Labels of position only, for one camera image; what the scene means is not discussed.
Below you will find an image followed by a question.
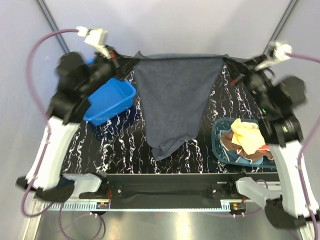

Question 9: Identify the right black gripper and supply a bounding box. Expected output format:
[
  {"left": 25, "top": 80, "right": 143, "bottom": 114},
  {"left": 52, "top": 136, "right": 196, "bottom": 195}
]
[{"left": 224, "top": 53, "right": 277, "bottom": 116}]

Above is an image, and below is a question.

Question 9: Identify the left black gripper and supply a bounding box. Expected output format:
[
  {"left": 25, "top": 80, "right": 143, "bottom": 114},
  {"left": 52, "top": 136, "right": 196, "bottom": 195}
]
[{"left": 79, "top": 43, "right": 140, "bottom": 97}]

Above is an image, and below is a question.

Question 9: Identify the dark grey-blue towel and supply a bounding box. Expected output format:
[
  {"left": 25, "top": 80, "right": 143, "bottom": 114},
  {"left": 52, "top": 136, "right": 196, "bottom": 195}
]
[{"left": 133, "top": 52, "right": 225, "bottom": 161}]

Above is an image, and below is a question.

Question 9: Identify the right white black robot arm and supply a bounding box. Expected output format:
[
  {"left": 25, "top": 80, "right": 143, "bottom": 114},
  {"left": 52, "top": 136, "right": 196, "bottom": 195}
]
[{"left": 223, "top": 55, "right": 320, "bottom": 230}]

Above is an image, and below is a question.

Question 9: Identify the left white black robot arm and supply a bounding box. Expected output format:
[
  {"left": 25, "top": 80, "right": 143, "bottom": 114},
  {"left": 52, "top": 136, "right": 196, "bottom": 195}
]
[{"left": 16, "top": 45, "right": 139, "bottom": 203}]

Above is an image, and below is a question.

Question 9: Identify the blue plastic bin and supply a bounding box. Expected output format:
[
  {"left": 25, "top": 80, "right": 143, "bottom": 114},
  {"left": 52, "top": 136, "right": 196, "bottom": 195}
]
[{"left": 83, "top": 69, "right": 137, "bottom": 126}]

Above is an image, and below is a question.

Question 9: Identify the yellow towel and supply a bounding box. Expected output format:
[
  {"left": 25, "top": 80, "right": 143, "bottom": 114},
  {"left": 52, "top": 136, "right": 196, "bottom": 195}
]
[{"left": 230, "top": 118, "right": 266, "bottom": 155}]

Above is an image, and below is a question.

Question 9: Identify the brown towel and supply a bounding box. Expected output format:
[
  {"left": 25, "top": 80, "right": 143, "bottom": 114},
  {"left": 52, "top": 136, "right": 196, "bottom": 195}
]
[{"left": 220, "top": 131, "right": 274, "bottom": 162}]

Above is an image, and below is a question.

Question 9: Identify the translucent teal plastic basket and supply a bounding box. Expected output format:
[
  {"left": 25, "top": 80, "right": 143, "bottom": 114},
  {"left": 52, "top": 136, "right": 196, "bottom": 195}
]
[{"left": 211, "top": 117, "right": 276, "bottom": 169}]

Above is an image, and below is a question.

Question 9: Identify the right small connector board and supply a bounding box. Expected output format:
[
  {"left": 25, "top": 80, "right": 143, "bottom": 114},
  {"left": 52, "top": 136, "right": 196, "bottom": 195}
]
[{"left": 231, "top": 202, "right": 246, "bottom": 211}]

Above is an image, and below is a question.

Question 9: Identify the small connector board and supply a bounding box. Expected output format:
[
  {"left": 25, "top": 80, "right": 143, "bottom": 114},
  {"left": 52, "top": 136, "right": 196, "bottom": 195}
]
[
  {"left": 96, "top": 201, "right": 110, "bottom": 210},
  {"left": 231, "top": 202, "right": 246, "bottom": 211}
]

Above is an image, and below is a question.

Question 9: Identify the left small connector board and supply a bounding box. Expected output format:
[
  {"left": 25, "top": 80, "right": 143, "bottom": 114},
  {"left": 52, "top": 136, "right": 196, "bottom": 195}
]
[{"left": 96, "top": 201, "right": 110, "bottom": 210}]

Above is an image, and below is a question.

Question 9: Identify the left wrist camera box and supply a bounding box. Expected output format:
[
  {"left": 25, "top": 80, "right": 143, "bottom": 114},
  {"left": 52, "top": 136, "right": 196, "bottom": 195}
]
[{"left": 76, "top": 26, "right": 108, "bottom": 52}]

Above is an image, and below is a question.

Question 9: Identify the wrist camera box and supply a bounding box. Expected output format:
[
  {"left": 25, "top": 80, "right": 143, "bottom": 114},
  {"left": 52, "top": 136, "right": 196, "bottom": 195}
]
[
  {"left": 76, "top": 26, "right": 108, "bottom": 52},
  {"left": 254, "top": 41, "right": 293, "bottom": 71}
]

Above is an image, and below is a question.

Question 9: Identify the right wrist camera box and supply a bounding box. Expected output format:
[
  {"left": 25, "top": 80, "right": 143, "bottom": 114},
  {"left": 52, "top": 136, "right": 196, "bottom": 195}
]
[{"left": 254, "top": 41, "right": 293, "bottom": 71}]

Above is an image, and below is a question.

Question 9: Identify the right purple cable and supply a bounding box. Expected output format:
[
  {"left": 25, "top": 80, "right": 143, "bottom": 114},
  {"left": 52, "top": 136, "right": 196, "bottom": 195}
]
[{"left": 249, "top": 51, "right": 320, "bottom": 226}]

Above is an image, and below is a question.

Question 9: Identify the purple cable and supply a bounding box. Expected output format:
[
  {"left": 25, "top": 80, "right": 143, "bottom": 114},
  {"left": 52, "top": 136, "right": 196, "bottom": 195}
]
[
  {"left": 20, "top": 28, "right": 106, "bottom": 238},
  {"left": 249, "top": 51, "right": 320, "bottom": 226}
]

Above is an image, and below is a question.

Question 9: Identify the right aluminium frame post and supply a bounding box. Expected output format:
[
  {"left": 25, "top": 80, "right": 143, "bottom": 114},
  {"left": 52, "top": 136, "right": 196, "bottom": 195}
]
[{"left": 268, "top": 0, "right": 300, "bottom": 42}]

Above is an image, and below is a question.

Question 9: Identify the aluminium frame post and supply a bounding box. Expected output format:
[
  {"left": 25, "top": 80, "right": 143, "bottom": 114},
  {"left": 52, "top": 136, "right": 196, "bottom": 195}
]
[
  {"left": 268, "top": 0, "right": 300, "bottom": 42},
  {"left": 35, "top": 0, "right": 70, "bottom": 54}
]

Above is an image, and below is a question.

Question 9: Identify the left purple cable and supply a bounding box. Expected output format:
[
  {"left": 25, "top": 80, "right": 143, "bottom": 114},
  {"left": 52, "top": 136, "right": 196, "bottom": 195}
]
[{"left": 20, "top": 28, "right": 106, "bottom": 238}]

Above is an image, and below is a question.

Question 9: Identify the left aluminium frame post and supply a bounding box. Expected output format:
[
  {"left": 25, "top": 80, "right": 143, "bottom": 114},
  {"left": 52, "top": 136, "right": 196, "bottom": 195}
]
[{"left": 35, "top": 0, "right": 70, "bottom": 54}]

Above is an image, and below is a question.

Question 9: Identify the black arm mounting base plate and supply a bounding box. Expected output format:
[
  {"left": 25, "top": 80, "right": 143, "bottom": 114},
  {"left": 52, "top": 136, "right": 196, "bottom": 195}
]
[{"left": 79, "top": 172, "right": 253, "bottom": 199}]

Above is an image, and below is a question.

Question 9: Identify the aluminium front rail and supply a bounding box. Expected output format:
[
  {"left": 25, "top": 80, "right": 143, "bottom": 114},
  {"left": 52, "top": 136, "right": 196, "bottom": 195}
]
[{"left": 32, "top": 182, "right": 306, "bottom": 213}]

